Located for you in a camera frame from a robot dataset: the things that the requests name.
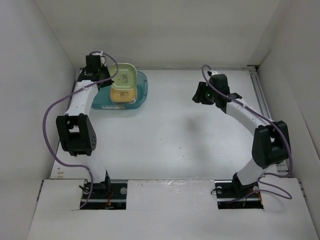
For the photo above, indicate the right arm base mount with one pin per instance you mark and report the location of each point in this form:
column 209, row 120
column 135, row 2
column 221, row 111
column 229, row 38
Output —
column 228, row 198

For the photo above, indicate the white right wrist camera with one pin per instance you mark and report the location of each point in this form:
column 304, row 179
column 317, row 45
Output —
column 212, row 73

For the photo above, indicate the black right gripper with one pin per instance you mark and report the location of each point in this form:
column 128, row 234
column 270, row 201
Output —
column 199, row 96

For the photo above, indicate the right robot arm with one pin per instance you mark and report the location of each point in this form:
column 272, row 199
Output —
column 271, row 142

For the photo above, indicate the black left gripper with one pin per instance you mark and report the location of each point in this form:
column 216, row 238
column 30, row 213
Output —
column 107, row 83

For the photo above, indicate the teal plastic bin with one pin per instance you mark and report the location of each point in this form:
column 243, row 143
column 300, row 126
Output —
column 102, row 100

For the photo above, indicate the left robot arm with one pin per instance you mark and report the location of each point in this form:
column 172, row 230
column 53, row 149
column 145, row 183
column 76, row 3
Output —
column 75, row 130

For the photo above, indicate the aluminium frame rail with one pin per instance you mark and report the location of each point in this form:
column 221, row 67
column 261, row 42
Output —
column 263, row 106

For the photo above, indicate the green plate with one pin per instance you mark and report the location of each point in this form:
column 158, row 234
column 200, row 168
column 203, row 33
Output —
column 126, row 77

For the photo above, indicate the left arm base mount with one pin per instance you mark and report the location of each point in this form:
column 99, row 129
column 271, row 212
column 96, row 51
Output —
column 106, row 195

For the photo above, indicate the yellow plate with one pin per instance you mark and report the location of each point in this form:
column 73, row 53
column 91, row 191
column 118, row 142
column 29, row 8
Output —
column 125, row 96

